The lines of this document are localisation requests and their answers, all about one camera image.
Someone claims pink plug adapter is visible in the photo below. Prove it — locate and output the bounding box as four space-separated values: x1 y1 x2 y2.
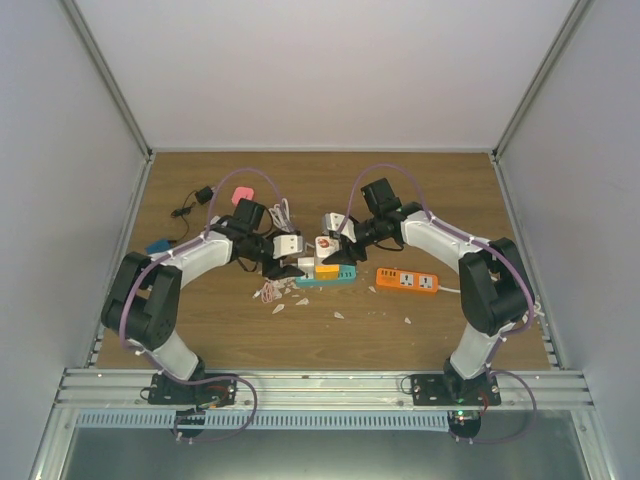
231 186 255 206

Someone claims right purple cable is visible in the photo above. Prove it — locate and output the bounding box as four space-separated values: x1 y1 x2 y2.
334 162 541 446

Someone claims teal power strip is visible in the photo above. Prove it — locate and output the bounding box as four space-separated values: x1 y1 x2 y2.
295 265 357 288

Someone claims orange power strip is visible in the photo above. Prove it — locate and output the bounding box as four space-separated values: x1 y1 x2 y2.
375 268 439 294

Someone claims white cube adapter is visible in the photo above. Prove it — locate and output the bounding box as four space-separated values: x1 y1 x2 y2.
314 236 340 266

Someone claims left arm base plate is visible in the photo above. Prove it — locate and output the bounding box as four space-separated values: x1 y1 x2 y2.
140 373 238 409

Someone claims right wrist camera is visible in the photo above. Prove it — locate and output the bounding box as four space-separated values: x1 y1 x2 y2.
322 212 345 235

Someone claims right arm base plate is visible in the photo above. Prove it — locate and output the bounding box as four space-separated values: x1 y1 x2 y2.
400 372 502 408

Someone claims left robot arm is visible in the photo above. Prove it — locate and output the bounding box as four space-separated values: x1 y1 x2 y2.
101 199 306 404

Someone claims yellow cube socket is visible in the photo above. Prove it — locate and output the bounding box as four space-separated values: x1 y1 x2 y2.
314 264 340 281

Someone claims small white usb charger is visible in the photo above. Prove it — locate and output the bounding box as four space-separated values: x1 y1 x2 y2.
297 256 315 275

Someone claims blue cube socket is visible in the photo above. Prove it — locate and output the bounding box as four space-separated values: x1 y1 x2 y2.
145 239 172 255

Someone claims grey cable duct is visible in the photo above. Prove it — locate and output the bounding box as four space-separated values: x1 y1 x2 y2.
76 409 449 432

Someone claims black cable with plug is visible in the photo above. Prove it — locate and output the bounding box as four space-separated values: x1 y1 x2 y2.
170 185 216 219

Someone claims pink usb cable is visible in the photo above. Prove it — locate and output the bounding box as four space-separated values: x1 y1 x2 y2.
252 280 282 305

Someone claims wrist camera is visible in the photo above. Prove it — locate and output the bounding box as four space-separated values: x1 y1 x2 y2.
272 233 306 259
322 212 345 235

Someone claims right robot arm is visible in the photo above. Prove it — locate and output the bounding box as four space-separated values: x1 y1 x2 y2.
322 178 535 405

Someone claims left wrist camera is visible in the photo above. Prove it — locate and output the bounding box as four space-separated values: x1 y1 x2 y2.
272 233 306 259

